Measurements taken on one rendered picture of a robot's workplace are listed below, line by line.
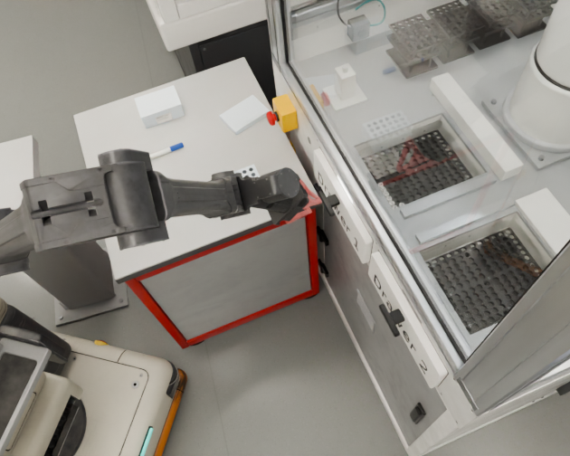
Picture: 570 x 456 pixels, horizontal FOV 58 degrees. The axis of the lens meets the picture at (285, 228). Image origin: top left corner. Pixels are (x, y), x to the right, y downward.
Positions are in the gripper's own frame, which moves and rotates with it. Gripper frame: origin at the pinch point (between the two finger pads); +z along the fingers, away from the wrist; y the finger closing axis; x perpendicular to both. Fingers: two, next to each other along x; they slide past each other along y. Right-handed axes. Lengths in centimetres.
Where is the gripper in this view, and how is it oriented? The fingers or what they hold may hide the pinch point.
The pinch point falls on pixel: (312, 204)
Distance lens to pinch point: 112.9
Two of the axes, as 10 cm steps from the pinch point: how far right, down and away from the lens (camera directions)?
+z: 7.1, 1.1, 6.9
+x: -3.5, -8.0, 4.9
